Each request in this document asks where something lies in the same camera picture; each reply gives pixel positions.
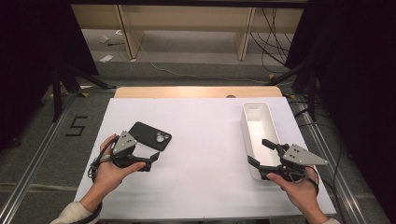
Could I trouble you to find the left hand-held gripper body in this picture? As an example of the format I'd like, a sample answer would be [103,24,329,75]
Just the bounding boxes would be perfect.
[110,130,139,170]

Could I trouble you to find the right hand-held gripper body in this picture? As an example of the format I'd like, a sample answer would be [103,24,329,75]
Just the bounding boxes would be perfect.
[274,143,330,184]

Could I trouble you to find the white plastic box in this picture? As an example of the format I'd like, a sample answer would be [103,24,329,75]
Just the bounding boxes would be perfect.
[240,101,284,181]

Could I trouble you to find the person's right hand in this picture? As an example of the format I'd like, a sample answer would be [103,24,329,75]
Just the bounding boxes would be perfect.
[265,166,320,214]

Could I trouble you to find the white board sheet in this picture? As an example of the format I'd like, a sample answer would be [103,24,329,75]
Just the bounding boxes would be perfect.
[74,96,337,221]

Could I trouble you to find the black metal stand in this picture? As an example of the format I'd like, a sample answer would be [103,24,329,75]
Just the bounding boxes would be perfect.
[265,60,319,123]
[50,63,118,123]

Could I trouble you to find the black curtain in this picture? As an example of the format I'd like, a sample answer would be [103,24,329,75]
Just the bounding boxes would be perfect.
[0,0,101,152]
[284,0,396,216]

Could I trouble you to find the wooden shelf unit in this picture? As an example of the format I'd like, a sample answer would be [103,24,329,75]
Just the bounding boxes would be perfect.
[70,4,304,62]

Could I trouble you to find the aluminium rail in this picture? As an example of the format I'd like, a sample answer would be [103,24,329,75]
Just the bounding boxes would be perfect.
[293,102,372,224]
[0,90,79,224]

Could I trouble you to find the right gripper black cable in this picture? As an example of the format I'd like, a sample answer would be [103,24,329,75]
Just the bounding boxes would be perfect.
[311,166,321,198]

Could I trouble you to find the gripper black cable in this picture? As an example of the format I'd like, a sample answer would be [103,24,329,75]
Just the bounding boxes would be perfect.
[69,134,120,224]
[311,166,321,198]

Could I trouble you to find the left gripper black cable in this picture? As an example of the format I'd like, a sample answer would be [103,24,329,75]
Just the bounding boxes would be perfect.
[69,134,120,224]

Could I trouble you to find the bundle of black cables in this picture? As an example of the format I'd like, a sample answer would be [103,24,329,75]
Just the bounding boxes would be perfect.
[248,7,295,75]

